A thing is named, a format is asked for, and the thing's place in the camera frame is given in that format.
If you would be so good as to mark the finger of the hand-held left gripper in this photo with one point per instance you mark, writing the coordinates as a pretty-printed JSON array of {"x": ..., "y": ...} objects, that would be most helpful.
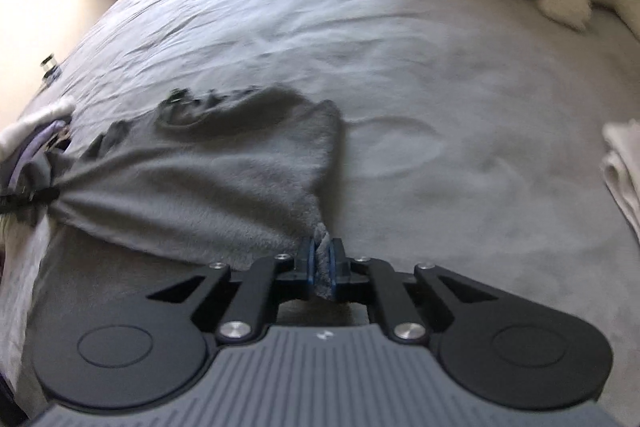
[{"x": 35, "y": 199}]

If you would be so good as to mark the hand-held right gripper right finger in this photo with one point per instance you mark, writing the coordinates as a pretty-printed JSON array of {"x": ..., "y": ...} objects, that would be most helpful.
[{"x": 340, "y": 267}]

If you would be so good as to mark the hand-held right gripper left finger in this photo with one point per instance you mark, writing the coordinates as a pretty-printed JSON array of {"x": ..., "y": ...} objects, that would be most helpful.
[{"x": 306, "y": 257}]

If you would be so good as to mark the dark grey shirt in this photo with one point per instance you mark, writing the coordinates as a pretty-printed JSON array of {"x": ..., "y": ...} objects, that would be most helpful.
[{"x": 200, "y": 187}]

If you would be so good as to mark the pile of clothes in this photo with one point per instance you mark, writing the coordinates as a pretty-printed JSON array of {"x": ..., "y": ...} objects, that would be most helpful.
[{"x": 25, "y": 142}]

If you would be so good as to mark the small dark object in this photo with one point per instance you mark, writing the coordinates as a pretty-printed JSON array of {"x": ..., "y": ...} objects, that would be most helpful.
[{"x": 50, "y": 67}]

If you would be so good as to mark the folded white cloth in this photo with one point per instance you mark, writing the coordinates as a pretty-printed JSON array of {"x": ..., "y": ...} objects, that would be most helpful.
[{"x": 622, "y": 167}]

